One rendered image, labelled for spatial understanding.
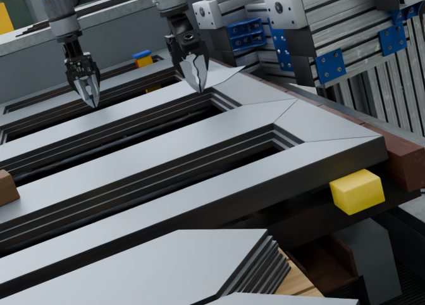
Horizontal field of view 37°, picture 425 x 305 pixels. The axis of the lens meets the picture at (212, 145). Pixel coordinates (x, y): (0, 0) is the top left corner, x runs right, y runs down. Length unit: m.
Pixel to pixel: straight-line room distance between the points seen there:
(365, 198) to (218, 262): 0.28
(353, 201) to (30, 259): 0.47
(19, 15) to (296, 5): 9.30
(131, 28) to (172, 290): 1.80
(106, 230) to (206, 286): 0.27
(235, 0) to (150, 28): 0.42
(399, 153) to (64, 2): 1.04
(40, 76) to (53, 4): 0.74
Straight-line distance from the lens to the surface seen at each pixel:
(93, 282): 0.82
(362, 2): 1.85
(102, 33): 2.44
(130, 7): 2.45
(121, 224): 0.95
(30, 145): 1.62
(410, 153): 0.98
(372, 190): 0.95
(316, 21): 1.76
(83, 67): 1.76
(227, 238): 0.80
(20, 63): 2.44
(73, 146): 1.57
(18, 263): 0.96
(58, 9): 1.74
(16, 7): 10.85
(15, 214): 1.17
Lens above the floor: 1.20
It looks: 18 degrees down
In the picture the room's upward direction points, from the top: 17 degrees counter-clockwise
